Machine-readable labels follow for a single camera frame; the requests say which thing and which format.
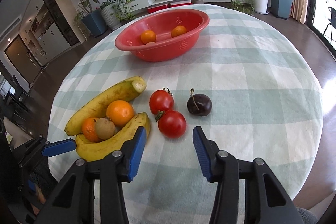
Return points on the small grey round pot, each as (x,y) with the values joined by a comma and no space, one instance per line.
(197,2)

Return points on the trailing pothos plant left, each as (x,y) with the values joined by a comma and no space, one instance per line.
(123,10)

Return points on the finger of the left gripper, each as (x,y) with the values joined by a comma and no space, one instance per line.
(37,148)

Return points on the bumpy mandarin with stem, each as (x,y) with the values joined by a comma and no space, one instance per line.
(88,129)

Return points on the red tomato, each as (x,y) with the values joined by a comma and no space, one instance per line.
(172,124)
(161,100)

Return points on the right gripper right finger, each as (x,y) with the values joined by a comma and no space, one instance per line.
(266,200)

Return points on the checkered green white tablecloth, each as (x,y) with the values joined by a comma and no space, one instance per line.
(266,103)

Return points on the plant in white ribbed pot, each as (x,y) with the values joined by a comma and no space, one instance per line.
(109,15)

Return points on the mandarin orange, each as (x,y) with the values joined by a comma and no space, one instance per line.
(178,30)

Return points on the tan longan fruit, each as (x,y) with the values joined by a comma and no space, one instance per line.
(104,128)
(151,43)

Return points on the dark cherry with stem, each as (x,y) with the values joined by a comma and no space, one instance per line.
(199,104)

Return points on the red plastic colander bowl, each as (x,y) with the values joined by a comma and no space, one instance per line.
(162,23)

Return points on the curved yellow banana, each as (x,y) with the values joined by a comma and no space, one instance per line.
(92,151)

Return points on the white cabinet wall unit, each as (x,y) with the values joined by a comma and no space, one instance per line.
(41,34)

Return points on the smooth orange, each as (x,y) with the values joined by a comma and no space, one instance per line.
(120,112)

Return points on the right red storage box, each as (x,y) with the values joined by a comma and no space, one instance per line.
(181,3)

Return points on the left red storage box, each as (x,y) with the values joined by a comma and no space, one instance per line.
(153,9)

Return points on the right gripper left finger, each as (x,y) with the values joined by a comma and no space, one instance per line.
(72,200)

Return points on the long banana cut tip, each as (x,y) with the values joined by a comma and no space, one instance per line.
(126,90)

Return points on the red storage box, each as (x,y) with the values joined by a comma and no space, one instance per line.
(153,9)
(181,3)

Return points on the black balcony chair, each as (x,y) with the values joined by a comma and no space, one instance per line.
(332,22)

